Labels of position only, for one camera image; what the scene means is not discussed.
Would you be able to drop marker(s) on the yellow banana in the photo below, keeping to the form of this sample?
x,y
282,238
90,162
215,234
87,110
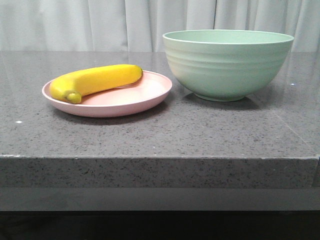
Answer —
x,y
73,86

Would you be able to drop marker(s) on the pink plate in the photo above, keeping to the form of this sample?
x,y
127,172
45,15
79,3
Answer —
x,y
140,96

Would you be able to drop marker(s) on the green bowl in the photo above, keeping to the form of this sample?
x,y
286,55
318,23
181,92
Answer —
x,y
225,65

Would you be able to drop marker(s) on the white curtain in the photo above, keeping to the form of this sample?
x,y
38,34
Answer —
x,y
138,25

